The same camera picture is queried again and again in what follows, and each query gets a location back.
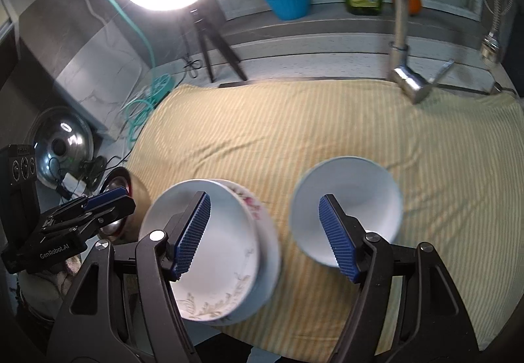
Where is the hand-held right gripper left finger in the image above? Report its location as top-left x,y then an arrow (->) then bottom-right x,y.
47,191 -> 212,363

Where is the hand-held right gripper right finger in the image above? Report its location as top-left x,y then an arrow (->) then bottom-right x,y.
318,194 -> 479,363

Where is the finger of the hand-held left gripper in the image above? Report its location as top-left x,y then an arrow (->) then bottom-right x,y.
80,188 -> 128,214
87,198 -> 137,233

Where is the large steel bowl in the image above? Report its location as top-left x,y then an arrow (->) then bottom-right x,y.
98,166 -> 153,245

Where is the white blossom branch plate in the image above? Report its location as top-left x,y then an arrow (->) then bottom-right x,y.
139,180 -> 263,323

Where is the plain white bowl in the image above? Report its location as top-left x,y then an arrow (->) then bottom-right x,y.
289,157 -> 404,269

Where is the black clamp holder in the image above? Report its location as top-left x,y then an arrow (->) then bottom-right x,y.
80,156 -> 107,187

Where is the white power adapter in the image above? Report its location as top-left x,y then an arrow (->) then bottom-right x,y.
57,175 -> 83,196

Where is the glass pot lid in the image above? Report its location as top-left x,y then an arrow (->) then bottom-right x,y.
33,107 -> 96,189

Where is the yellow striped cloth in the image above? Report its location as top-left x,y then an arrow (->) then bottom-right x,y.
123,78 -> 524,355

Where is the black tripod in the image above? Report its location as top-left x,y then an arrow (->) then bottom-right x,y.
178,9 -> 248,83

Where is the steel faucet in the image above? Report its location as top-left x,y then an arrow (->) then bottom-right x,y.
387,0 -> 457,105

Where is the blue plastic bowl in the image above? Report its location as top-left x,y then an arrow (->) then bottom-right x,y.
263,0 -> 310,21

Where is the orange fruit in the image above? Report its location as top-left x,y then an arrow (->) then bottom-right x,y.
393,0 -> 422,15

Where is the green hose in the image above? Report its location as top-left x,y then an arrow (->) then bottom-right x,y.
82,0 -> 173,143

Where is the metal sprayer hose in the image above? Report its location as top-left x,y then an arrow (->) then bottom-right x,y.
479,0 -> 514,65

